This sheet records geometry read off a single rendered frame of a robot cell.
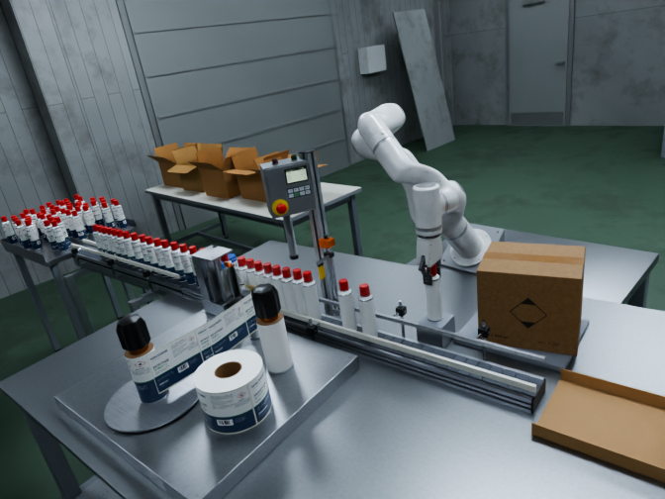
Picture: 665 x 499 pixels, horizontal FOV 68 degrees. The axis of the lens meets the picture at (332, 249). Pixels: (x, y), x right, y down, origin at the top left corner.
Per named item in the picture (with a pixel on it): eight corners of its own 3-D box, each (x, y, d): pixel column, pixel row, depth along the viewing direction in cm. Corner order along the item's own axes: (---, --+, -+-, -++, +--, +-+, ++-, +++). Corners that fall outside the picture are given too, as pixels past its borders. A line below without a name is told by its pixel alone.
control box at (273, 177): (268, 212, 188) (258, 163, 180) (311, 203, 191) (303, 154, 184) (273, 220, 178) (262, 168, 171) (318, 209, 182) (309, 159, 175)
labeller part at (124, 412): (87, 411, 156) (85, 408, 156) (169, 359, 177) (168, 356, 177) (139, 449, 137) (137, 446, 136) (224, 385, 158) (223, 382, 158)
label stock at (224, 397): (253, 438, 135) (242, 395, 129) (192, 430, 141) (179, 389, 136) (282, 390, 152) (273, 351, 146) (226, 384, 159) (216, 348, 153)
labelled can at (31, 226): (9, 245, 343) (-3, 217, 335) (87, 217, 382) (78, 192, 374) (35, 253, 315) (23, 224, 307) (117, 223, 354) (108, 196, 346)
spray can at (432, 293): (425, 320, 170) (420, 266, 162) (431, 313, 174) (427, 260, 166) (437, 323, 167) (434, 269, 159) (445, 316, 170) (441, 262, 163)
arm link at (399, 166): (407, 148, 173) (455, 214, 162) (369, 158, 167) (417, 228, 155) (416, 130, 166) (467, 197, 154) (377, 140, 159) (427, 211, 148)
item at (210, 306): (204, 311, 207) (189, 255, 198) (228, 297, 216) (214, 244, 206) (226, 319, 199) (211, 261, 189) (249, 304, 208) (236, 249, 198)
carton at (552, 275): (478, 342, 166) (475, 269, 155) (492, 307, 185) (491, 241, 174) (577, 356, 151) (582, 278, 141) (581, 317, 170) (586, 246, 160)
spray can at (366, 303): (360, 339, 172) (352, 287, 164) (368, 331, 176) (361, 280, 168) (372, 343, 169) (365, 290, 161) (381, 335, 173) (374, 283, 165)
